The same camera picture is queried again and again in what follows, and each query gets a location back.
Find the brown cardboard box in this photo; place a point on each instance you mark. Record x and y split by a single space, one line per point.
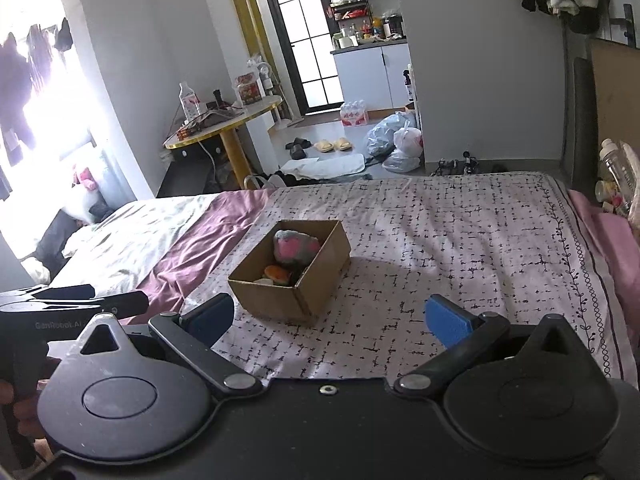
304 301

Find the white kitchen cabinet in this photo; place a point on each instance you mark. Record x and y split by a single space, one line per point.
374 74

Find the black slippers pair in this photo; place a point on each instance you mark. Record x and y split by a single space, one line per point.
297 148

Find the grey blue garbage bag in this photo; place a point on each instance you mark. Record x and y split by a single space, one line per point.
380 139

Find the mauve satin bed sheet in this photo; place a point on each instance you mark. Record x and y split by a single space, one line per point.
192 258

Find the person's left hand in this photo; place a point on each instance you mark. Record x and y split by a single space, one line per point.
27 409

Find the left yellow slipper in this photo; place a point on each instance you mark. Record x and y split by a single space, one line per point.
324 146

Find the pack of water bottles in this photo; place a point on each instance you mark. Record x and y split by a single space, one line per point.
354 113

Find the white black patterned blanket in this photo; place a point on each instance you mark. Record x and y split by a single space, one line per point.
514 244

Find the clear plastic water bottle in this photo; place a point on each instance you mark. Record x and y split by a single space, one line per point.
189 101

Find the brown board against wall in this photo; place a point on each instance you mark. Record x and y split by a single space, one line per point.
616 71

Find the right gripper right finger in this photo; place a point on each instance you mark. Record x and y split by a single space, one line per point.
466 337

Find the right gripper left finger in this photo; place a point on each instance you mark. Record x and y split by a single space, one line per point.
189 340

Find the red snack jar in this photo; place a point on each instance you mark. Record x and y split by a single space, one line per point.
247 88

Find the bedside plastic bottle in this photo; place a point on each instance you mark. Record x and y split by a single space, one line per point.
617 164

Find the round yellow edged table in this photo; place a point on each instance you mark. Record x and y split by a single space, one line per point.
227 131

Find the white pillow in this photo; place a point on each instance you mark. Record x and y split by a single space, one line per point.
117 254

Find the clear plastic bag on floor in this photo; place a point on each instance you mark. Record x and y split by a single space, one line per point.
400 163

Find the light blue fluffy plush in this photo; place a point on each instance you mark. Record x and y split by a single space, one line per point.
293 248

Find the black framed glass door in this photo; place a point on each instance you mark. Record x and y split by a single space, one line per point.
305 38

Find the white red plastic bag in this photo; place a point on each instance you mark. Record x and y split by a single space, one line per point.
409 141

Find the white floor mat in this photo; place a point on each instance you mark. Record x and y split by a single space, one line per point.
325 168

